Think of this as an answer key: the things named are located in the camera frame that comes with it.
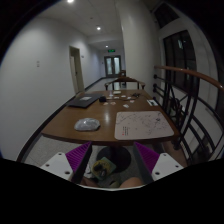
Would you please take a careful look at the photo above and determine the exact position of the black laptop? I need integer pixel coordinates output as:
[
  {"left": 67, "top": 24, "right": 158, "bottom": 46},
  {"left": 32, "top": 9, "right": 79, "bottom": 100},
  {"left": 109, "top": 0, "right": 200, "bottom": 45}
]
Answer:
[{"left": 67, "top": 93, "right": 101, "bottom": 108}]

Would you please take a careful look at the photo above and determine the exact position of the double glass door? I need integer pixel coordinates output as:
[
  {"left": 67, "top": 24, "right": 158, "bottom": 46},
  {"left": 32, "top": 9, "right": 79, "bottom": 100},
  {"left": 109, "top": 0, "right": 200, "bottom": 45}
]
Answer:
[{"left": 104, "top": 56, "right": 121, "bottom": 77}]

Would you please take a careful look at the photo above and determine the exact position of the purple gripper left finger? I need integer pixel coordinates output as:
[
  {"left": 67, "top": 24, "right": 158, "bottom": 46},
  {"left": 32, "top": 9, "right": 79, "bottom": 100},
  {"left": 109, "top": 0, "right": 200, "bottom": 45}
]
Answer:
[{"left": 40, "top": 141, "right": 93, "bottom": 185}]

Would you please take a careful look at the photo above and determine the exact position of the white booklet with pen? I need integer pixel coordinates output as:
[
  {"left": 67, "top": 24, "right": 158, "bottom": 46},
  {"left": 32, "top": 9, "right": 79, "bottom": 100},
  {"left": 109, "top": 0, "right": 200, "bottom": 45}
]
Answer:
[{"left": 147, "top": 100, "right": 158, "bottom": 106}]

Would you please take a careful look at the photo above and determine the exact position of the dark window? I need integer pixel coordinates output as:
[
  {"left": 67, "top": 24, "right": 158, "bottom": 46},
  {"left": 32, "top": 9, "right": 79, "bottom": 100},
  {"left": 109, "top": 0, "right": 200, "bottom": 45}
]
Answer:
[{"left": 163, "top": 30, "right": 197, "bottom": 90}]

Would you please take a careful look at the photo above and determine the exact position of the green exit sign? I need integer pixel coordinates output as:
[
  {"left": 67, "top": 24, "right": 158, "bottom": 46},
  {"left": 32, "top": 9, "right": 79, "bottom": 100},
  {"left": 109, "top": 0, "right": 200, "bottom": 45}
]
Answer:
[{"left": 108, "top": 49, "right": 116, "bottom": 53}]

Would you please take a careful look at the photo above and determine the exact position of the side door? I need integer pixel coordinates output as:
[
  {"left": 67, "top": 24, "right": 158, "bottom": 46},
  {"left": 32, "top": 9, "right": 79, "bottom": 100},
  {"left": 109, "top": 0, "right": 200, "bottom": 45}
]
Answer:
[{"left": 69, "top": 46, "right": 84, "bottom": 94}]

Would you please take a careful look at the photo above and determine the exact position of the grey computer mouse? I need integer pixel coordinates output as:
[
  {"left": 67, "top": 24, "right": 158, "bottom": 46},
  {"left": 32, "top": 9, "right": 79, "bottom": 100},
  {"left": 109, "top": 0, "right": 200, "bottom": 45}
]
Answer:
[{"left": 74, "top": 118, "right": 100, "bottom": 131}]

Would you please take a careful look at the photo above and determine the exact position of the small black box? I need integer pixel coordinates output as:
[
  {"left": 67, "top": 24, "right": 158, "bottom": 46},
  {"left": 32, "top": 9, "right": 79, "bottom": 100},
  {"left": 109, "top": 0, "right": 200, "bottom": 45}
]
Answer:
[{"left": 99, "top": 96, "right": 107, "bottom": 102}]

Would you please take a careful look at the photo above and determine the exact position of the wooden stair railing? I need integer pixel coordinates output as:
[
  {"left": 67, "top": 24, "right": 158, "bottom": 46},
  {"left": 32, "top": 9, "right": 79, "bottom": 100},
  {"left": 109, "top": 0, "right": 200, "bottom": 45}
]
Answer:
[{"left": 153, "top": 66, "right": 224, "bottom": 165}]

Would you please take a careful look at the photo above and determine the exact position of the white patterned mouse pad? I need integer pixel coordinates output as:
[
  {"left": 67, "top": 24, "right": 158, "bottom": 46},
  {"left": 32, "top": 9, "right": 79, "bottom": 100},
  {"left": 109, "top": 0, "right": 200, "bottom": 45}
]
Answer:
[{"left": 114, "top": 111, "right": 174, "bottom": 140}]

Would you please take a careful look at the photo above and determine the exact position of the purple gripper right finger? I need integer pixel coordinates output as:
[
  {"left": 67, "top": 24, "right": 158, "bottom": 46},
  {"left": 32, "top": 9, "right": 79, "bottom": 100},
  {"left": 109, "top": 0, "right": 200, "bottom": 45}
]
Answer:
[{"left": 133, "top": 141, "right": 185, "bottom": 185}]

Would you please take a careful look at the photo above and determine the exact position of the wooden chair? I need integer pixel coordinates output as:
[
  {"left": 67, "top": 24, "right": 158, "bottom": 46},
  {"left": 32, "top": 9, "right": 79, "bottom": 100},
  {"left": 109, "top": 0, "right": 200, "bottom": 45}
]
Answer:
[{"left": 104, "top": 70, "right": 145, "bottom": 89}]

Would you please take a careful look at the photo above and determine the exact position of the black table pedestal base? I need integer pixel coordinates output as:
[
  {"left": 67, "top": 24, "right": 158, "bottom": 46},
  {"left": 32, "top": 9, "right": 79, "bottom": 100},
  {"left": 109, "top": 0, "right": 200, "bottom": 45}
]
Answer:
[{"left": 97, "top": 146, "right": 131, "bottom": 173}]

